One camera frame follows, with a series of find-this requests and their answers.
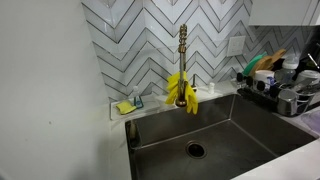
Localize purple plastic container lid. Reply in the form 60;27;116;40
300;109;320;136

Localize gold spring neck faucet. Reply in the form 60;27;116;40
175;23;190;108

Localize white wall cabinet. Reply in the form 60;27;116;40
248;0;320;27

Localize clear baby bottle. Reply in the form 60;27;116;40
278;54;300;84

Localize dark sink caddy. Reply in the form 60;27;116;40
128;119;142;150

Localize wooden cutting board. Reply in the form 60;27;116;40
266;48;288;68
249;55;274;78

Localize small white bottle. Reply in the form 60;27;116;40
207;81;216;95

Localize small clear soap bottle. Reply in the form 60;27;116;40
131;85;145;110

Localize gold faucet lever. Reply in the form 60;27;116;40
190;73;199;93

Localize steel utensil cup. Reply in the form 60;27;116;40
276;88;299;117

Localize steel dish rack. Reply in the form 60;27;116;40
236;74;320;118

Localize stainless steel sink basin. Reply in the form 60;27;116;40
124;93;318;180

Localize white wall outlet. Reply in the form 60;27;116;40
226;34;247;58

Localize yellow rubber gloves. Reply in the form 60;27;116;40
165;70;200;116

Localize yellow sponge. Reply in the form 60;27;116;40
115;100;138;116

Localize black countertop appliance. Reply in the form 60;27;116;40
297;27;320;73

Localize white mug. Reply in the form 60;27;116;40
253;69;276;92

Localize pale plastic bowl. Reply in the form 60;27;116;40
295;69;320;88

